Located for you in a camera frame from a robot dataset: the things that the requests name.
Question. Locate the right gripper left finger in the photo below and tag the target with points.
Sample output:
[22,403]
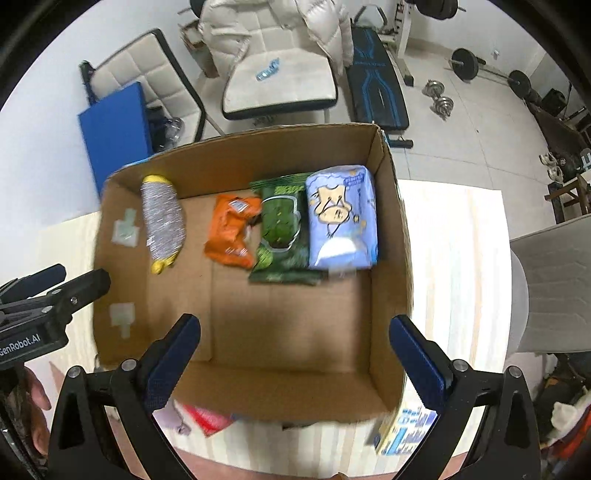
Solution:
[82,442]

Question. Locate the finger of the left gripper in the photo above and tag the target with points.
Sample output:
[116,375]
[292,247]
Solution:
[31,285]
[71,296]

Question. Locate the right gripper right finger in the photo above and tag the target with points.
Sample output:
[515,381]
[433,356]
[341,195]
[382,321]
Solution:
[506,442]

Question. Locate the red snack packet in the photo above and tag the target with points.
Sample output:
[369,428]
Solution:
[209,422]

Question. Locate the yellow blue tissue pack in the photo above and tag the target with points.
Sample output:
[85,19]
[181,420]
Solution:
[401,433]

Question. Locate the silver mesh yellow scrubber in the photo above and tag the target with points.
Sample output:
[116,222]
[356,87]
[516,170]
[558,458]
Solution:
[164,221]

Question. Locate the orange snack packet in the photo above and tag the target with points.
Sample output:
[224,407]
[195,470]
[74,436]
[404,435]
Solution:
[231,217]

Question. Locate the grey fabric chair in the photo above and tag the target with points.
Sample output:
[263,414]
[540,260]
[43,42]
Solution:
[556,264]

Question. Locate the blue folded mat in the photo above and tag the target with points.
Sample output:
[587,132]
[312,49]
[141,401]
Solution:
[115,132]

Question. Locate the green wet wipes pack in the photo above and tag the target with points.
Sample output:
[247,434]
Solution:
[284,246]

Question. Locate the striped cat table mat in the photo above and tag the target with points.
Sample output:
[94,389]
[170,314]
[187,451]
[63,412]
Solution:
[462,300]

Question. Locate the open cardboard box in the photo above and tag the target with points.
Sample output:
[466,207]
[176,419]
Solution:
[273,352]

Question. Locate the white padded chair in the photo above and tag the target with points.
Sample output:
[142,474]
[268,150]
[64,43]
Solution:
[174,112]
[308,84]

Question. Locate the small blue packet on chair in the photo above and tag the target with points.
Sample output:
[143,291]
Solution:
[269,71]

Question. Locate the black blue weight bench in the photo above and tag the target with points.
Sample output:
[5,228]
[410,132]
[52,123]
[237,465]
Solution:
[376,95]

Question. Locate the chrome dumbbell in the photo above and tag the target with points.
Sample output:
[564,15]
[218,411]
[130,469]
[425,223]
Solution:
[434,89]

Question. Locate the black barbell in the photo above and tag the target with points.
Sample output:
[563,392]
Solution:
[467,66]

